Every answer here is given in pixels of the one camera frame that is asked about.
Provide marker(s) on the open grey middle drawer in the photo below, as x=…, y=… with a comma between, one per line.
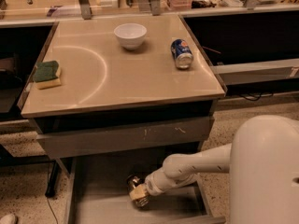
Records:
x=100, y=195

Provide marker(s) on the white ceramic bowl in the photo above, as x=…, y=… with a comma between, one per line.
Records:
x=130, y=35

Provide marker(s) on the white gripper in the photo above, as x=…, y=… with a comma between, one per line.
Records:
x=153, y=185

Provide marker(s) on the green and yellow sponge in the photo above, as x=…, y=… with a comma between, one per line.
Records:
x=47, y=75

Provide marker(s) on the blue pepsi can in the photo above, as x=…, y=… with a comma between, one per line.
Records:
x=182, y=54

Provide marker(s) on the white shoe tip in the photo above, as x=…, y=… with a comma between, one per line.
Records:
x=8, y=219

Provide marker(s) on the grey top drawer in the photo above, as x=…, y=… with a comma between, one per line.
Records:
x=126, y=137

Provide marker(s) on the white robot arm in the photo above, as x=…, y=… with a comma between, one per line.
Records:
x=263, y=164

